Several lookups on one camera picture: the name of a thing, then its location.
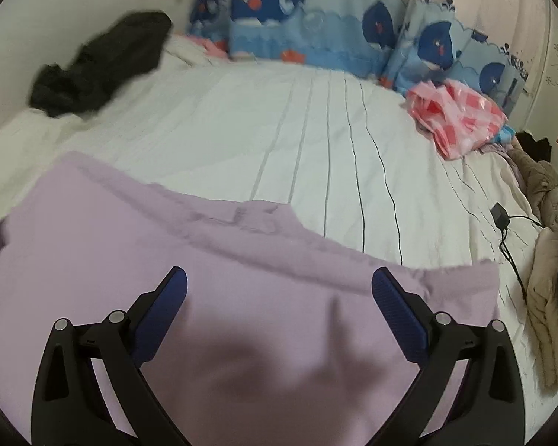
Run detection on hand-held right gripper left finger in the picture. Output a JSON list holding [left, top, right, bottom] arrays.
[[30, 267, 189, 446]]

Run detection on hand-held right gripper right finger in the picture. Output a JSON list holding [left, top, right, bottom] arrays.
[[371, 267, 526, 446]]

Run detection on purple jacket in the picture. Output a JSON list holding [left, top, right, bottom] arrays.
[[0, 151, 500, 446]]

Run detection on beige puffer jacket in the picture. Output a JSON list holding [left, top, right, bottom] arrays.
[[509, 137, 558, 398]]

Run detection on blue patterned cloth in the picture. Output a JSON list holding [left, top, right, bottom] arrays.
[[490, 123, 517, 145]]

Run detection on pink checked cloth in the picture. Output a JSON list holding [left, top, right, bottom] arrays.
[[404, 79, 510, 161]]

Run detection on small black cloth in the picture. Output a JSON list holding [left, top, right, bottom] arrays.
[[515, 131, 553, 163]]

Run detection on white striped bed sheet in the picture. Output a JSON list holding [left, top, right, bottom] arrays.
[[0, 35, 558, 446]]

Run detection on black jacket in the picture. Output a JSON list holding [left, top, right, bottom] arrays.
[[29, 10, 174, 119]]

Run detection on blue whale print curtain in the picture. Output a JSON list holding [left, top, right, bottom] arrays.
[[186, 0, 554, 112]]

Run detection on black charger with cable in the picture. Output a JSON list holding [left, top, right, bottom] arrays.
[[490, 202, 545, 300]]

